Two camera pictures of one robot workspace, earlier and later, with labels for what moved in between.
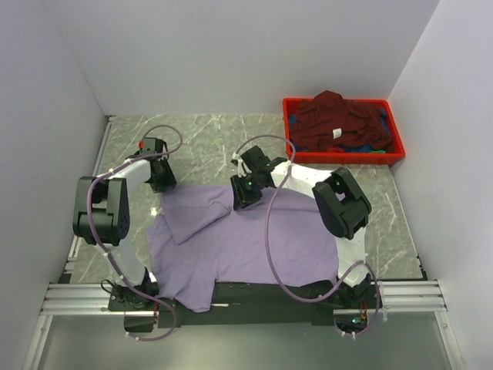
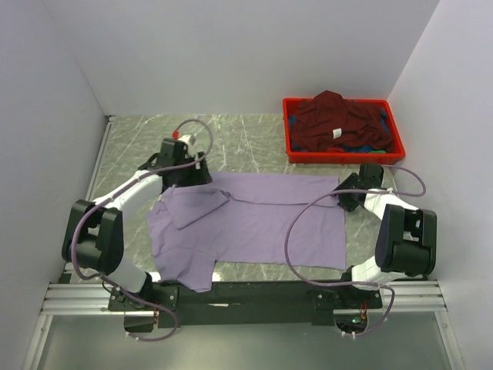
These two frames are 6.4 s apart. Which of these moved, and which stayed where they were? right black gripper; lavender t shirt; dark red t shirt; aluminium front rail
Moved: right black gripper; lavender t shirt
Stayed: dark red t shirt; aluminium front rail
